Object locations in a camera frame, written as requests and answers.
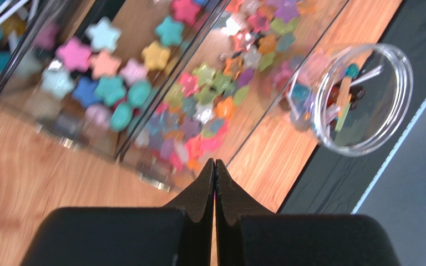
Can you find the clear plastic cup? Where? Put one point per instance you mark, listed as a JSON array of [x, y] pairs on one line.
[[352, 98]]

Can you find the translucent gummy candy bin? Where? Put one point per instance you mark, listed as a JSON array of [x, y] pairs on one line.
[[244, 59]]

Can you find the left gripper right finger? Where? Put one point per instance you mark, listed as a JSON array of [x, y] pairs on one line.
[[250, 234]]

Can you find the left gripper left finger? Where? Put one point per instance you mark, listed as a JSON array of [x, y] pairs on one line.
[[178, 233]]

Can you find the colourful star candy bin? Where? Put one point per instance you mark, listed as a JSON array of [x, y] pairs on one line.
[[88, 73]]

